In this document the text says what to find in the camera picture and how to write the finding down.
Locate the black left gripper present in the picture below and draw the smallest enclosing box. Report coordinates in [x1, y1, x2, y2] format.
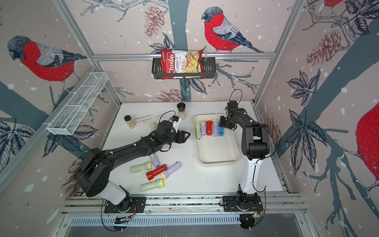
[162, 130, 191, 146]

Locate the blue flashlight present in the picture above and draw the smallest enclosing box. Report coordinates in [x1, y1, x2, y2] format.
[219, 127, 224, 137]

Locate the purple flashlight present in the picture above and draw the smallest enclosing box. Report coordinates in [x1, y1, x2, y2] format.
[161, 162, 181, 180]
[212, 119, 220, 137]
[200, 119, 207, 136]
[149, 154, 161, 168]

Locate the red flashlight white cap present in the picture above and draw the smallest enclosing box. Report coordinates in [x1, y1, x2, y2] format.
[206, 119, 213, 136]

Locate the green flashlight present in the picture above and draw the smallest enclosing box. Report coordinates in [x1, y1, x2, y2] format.
[130, 162, 153, 173]
[194, 122, 202, 140]
[149, 121, 158, 132]
[140, 179, 164, 192]

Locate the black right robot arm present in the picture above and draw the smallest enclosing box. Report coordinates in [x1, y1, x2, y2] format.
[220, 100, 270, 194]

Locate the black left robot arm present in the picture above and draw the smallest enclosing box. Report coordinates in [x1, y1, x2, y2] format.
[75, 120, 190, 197]

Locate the cream plastic storage tray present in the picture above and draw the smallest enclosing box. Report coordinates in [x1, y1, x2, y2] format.
[193, 114, 240, 167]

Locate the glass grinder with black cap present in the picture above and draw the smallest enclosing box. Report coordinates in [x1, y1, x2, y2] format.
[177, 102, 187, 120]

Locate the red flashlight lower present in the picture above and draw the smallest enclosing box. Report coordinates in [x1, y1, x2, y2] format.
[146, 165, 167, 181]

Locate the green flashlight front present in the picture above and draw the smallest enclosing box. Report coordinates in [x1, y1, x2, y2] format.
[140, 179, 164, 192]

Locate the small jar with black lid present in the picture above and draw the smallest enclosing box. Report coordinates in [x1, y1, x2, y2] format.
[124, 115, 136, 129]

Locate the red cassava chips bag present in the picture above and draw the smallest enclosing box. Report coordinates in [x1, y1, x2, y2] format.
[161, 49, 204, 75]

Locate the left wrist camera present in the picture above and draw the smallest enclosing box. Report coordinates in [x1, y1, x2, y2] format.
[171, 115, 182, 132]

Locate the black wall basket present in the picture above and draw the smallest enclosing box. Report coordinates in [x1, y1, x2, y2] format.
[152, 57, 216, 80]

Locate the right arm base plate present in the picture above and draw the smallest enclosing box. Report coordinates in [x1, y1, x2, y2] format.
[220, 195, 264, 212]

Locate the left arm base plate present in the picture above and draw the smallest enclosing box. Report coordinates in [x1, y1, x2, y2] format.
[104, 197, 147, 214]

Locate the white wire mesh basket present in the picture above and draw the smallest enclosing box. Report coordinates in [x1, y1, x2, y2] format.
[47, 72, 108, 135]

